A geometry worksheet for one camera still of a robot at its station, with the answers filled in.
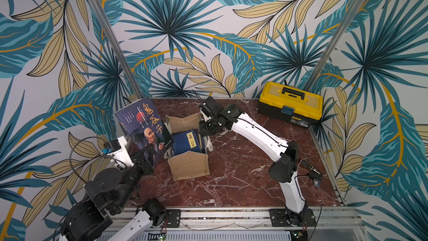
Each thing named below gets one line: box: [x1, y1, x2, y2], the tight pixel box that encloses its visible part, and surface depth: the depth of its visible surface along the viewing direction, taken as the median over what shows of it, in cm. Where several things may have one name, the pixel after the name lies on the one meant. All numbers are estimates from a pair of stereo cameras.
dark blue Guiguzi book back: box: [113, 95, 174, 159], surface depth 57 cm
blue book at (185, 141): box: [171, 129, 203, 156], surface depth 87 cm
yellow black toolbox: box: [257, 81, 324, 128], surface depth 100 cm
